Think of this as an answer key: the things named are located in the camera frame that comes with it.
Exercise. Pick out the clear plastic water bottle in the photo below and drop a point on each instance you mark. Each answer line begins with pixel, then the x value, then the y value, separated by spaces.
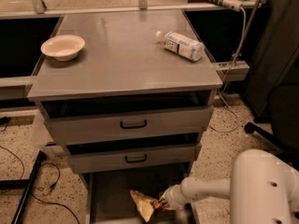
pixel 181 45

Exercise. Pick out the grey middle drawer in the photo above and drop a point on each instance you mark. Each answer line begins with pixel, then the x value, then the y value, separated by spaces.
pixel 133 153

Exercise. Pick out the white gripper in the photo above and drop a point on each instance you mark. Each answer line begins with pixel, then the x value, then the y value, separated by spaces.
pixel 173 197

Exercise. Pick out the black floor stand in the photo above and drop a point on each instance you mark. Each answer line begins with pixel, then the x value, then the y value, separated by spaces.
pixel 26 185

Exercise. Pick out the grey drawer cabinet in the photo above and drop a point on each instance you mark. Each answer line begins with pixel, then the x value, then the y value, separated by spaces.
pixel 121 57

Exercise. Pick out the grey bottom drawer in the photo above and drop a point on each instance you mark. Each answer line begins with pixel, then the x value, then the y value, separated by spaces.
pixel 110 201

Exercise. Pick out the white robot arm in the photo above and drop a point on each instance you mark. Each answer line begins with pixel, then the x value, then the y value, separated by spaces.
pixel 262 189

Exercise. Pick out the grey top drawer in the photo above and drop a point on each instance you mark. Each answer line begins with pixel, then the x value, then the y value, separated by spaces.
pixel 104 119

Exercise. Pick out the white bowl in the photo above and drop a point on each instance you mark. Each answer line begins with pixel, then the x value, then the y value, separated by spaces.
pixel 63 48

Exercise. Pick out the brown chip bag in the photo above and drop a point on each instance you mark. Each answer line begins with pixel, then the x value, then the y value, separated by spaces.
pixel 145 205

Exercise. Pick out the black office chair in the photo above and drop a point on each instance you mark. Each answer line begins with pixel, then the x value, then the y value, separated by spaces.
pixel 283 107

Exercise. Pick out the grey drawer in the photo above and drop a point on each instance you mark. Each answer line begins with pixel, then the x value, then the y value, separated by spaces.
pixel 133 153
pixel 104 119
pixel 110 201

